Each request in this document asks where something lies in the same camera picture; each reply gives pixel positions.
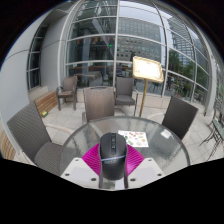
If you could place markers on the black computer mouse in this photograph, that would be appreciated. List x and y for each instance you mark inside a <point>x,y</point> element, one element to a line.
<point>113,156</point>

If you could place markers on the dark metal bistro table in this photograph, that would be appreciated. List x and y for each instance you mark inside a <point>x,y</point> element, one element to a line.
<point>216,130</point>

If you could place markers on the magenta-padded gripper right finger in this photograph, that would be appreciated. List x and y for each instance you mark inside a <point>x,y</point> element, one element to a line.
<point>146,170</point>

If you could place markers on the gold-framed menu stand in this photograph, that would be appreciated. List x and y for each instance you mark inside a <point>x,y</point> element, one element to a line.
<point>147,69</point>

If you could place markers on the wooden slat bench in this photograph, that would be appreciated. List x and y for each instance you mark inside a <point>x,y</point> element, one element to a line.
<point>46,103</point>
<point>6,146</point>

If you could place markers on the small white card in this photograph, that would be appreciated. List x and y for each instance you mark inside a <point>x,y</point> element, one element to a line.
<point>165,133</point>

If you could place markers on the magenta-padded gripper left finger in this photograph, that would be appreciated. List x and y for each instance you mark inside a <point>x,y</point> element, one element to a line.
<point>78,170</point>

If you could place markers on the colourful printed menu card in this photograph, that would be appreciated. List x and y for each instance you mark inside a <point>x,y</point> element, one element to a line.
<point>135,138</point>

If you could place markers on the grey wicker chair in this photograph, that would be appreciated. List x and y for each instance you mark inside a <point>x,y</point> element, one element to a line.
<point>99,103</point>
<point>68,87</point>
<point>180,116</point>
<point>26,133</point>
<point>125,88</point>

